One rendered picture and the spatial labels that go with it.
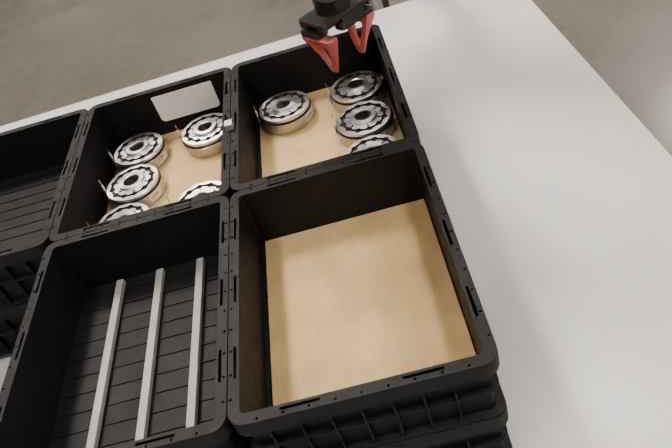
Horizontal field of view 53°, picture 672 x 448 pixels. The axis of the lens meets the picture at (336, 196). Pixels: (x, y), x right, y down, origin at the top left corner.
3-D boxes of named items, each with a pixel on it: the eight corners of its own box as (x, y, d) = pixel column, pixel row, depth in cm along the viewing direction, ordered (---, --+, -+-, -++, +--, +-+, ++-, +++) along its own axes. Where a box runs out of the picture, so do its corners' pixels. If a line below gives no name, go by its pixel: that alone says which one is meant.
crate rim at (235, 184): (235, 75, 134) (231, 64, 133) (380, 32, 132) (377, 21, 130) (235, 203, 104) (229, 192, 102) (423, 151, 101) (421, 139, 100)
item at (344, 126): (337, 109, 125) (336, 106, 125) (390, 98, 123) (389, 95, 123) (336, 142, 117) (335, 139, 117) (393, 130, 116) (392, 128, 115)
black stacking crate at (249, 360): (256, 246, 110) (231, 195, 102) (433, 198, 107) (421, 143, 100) (263, 479, 79) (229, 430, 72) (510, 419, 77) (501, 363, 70)
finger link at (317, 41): (370, 60, 110) (356, 9, 105) (339, 83, 108) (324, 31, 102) (342, 52, 115) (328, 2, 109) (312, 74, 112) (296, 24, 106)
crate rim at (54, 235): (94, 116, 137) (89, 106, 135) (235, 75, 134) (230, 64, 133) (54, 253, 106) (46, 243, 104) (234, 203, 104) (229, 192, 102)
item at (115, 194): (112, 174, 128) (110, 172, 128) (162, 160, 127) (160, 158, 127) (103, 209, 120) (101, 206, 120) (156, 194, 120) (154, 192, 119)
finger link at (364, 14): (385, 49, 112) (372, -2, 106) (355, 71, 109) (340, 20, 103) (357, 41, 116) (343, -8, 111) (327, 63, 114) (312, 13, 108)
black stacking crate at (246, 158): (251, 113, 140) (232, 67, 133) (389, 74, 138) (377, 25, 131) (256, 245, 110) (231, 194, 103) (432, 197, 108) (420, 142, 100)
